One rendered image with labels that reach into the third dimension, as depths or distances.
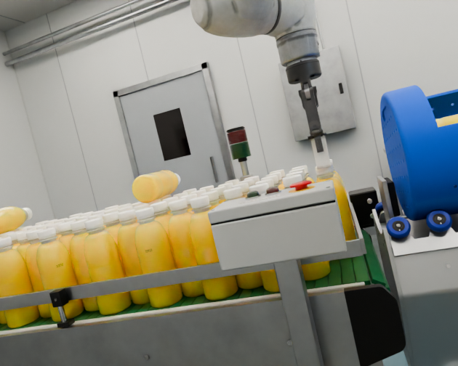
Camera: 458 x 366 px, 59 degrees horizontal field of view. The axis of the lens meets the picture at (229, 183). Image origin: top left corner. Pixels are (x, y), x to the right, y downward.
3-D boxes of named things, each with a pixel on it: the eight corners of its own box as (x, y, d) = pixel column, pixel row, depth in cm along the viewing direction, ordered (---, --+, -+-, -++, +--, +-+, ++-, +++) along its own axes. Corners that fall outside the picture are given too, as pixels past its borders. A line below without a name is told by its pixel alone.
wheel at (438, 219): (448, 205, 78) (447, 210, 80) (423, 210, 80) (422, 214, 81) (456, 226, 76) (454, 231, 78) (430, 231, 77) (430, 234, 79)
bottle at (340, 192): (351, 257, 87) (333, 174, 86) (322, 258, 92) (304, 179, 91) (363, 247, 93) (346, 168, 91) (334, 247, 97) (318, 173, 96)
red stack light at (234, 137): (246, 141, 129) (243, 128, 129) (227, 145, 131) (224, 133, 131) (249, 140, 135) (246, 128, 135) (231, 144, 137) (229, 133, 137)
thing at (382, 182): (405, 236, 85) (393, 179, 85) (393, 238, 86) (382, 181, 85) (398, 225, 95) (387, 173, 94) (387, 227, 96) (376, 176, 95)
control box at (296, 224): (347, 252, 60) (333, 185, 59) (221, 271, 65) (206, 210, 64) (344, 235, 70) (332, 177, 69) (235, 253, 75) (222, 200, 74)
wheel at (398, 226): (407, 213, 80) (407, 217, 82) (384, 217, 81) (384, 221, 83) (414, 233, 78) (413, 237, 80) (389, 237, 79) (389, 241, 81)
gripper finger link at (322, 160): (324, 135, 88) (324, 135, 88) (331, 166, 89) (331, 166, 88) (310, 138, 89) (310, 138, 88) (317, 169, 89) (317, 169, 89)
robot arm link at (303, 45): (317, 35, 92) (323, 61, 92) (278, 47, 94) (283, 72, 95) (315, 25, 83) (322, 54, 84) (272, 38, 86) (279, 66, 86)
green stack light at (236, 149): (249, 156, 130) (246, 141, 129) (230, 160, 131) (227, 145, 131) (253, 155, 136) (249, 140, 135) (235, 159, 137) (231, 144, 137)
